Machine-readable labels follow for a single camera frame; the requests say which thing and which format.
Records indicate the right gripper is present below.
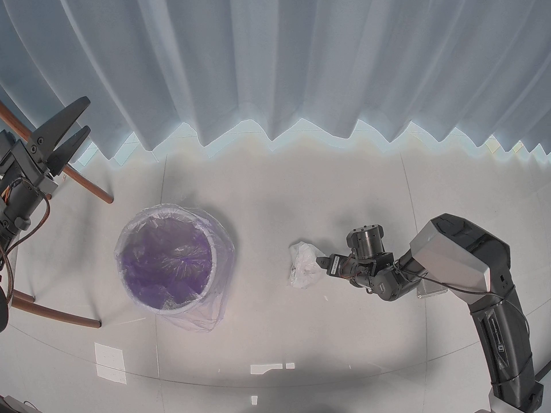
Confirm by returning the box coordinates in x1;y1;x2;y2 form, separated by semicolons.
327;254;361;280

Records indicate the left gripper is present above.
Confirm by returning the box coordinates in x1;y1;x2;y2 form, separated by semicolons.
0;96;91;235

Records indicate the white plastic wrapper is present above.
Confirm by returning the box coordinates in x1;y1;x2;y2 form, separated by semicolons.
288;241;326;290

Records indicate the purple plastic bag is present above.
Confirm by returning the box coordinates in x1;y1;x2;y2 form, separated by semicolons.
114;204;237;333

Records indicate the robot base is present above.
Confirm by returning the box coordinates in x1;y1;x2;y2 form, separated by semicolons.
0;395;41;413

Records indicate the white trash bin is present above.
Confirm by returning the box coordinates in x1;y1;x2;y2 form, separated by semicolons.
118;207;218;315

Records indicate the wooden chair with white cushions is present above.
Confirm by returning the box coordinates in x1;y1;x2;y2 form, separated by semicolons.
0;101;114;329

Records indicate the pale blue curtain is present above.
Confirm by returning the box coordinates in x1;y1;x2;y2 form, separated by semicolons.
0;0;551;162

